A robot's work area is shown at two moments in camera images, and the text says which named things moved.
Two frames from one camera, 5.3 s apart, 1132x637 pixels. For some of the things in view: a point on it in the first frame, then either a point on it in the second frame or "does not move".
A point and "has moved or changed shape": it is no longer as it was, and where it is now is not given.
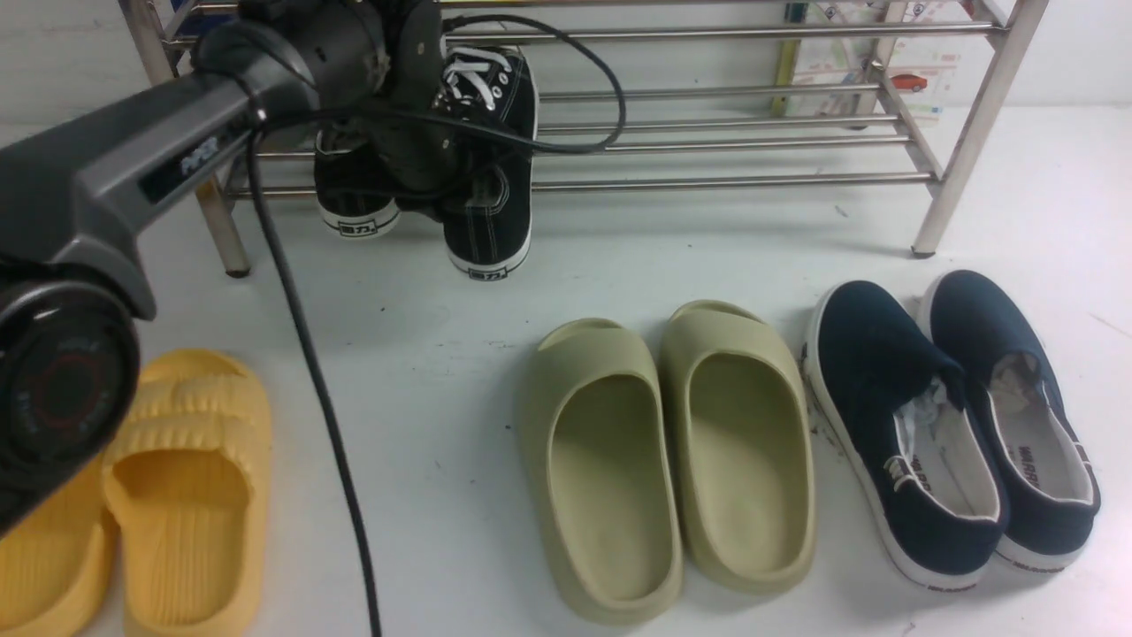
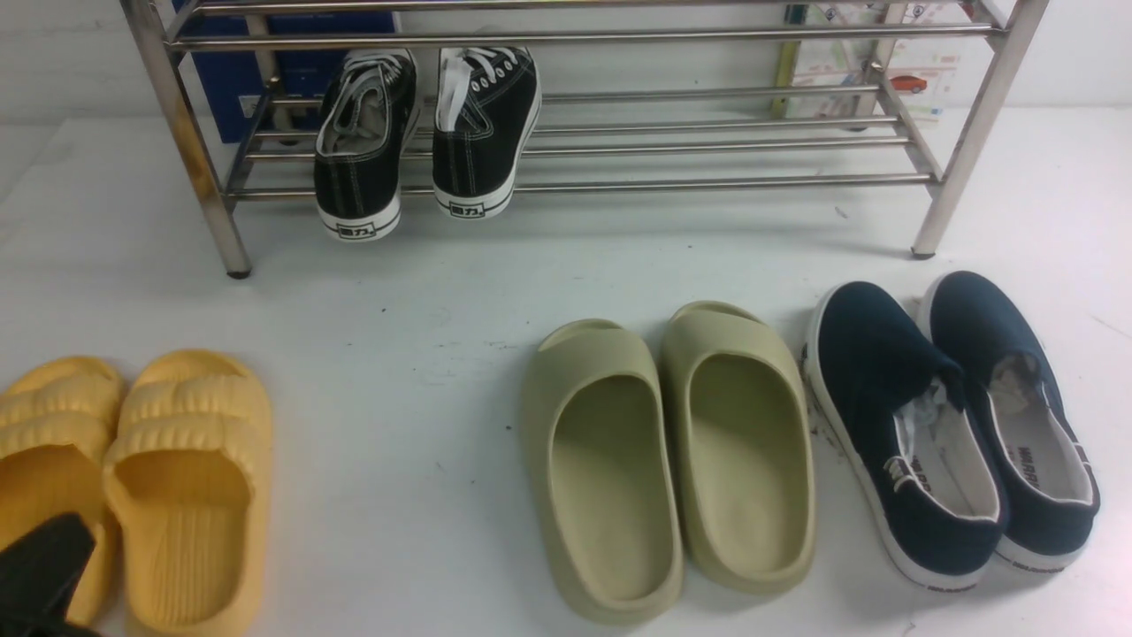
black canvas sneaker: (355, 200) does not move
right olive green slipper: (741, 415) does not move
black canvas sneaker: (487, 235) has moved or changed shape
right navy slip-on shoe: (1049, 479) does not move
